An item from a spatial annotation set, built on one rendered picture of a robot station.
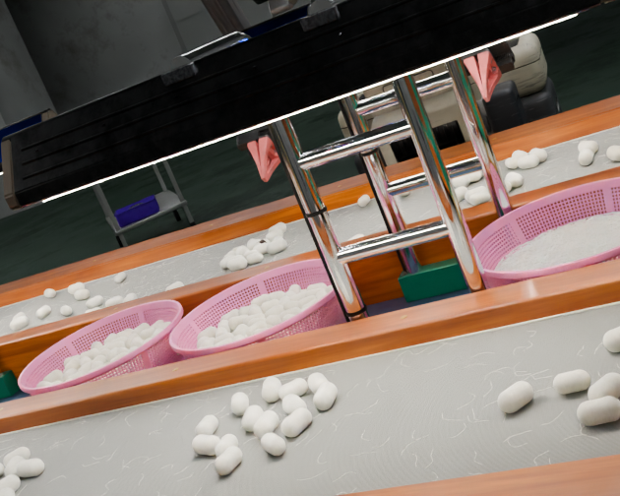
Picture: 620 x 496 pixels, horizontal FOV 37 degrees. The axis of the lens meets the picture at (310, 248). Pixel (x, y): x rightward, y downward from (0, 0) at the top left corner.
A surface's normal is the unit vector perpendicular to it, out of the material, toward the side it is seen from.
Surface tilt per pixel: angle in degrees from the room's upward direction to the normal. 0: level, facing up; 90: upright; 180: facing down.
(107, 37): 90
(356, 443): 0
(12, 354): 90
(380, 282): 90
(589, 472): 0
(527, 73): 90
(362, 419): 0
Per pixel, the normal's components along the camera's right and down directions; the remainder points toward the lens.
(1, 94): 0.90, -0.27
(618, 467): -0.37, -0.89
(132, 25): -0.24, 0.36
